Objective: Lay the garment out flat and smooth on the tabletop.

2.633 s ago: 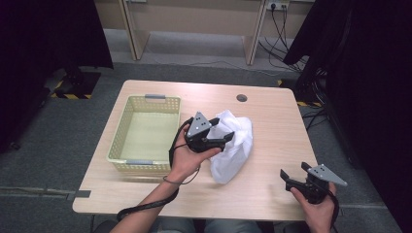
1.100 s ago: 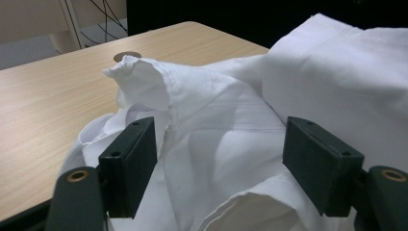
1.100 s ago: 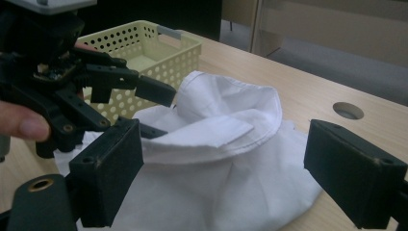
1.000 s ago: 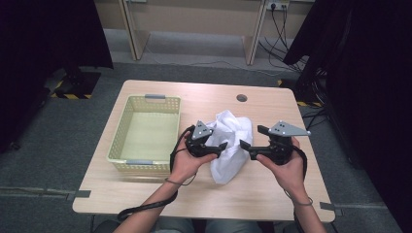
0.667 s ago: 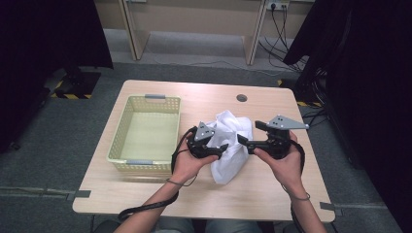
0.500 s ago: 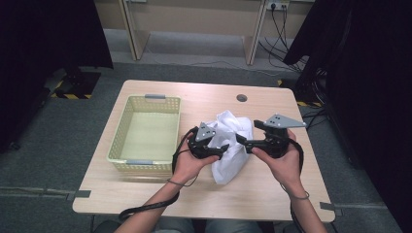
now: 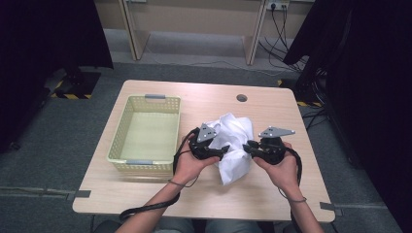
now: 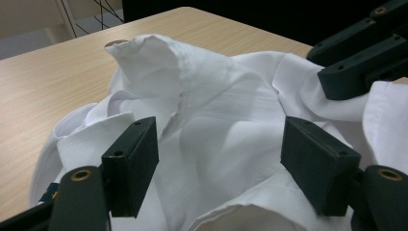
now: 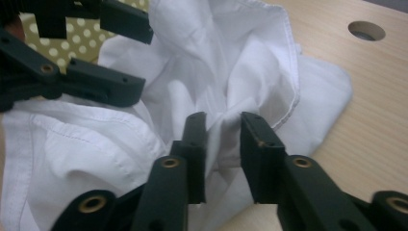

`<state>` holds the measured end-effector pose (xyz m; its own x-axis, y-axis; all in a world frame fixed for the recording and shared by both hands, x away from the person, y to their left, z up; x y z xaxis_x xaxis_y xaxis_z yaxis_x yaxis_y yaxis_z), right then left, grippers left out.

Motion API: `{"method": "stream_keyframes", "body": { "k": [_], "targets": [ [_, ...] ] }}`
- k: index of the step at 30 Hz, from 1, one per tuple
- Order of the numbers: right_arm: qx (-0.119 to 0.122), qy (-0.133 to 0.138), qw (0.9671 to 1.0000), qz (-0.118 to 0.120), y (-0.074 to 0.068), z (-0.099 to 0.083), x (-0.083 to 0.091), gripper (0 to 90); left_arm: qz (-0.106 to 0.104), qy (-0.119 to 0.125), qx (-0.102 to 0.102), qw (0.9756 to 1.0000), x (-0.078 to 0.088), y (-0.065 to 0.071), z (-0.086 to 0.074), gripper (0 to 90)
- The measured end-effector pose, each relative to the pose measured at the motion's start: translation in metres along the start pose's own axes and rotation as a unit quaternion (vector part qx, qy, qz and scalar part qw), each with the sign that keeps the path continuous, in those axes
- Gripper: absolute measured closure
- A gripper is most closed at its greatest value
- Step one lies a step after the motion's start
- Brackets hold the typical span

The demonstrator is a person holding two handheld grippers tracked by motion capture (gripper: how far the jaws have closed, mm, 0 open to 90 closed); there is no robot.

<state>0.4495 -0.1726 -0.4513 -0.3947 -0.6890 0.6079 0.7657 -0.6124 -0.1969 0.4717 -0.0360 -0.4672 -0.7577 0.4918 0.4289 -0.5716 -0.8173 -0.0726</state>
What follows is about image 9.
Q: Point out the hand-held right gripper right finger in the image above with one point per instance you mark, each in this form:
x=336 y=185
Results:
x=266 y=160

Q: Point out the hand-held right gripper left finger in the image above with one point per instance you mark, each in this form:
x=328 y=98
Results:
x=189 y=160

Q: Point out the yellow-green plastic basket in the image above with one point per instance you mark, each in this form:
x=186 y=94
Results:
x=83 y=41

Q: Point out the white shirt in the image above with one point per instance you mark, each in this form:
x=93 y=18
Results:
x=224 y=64

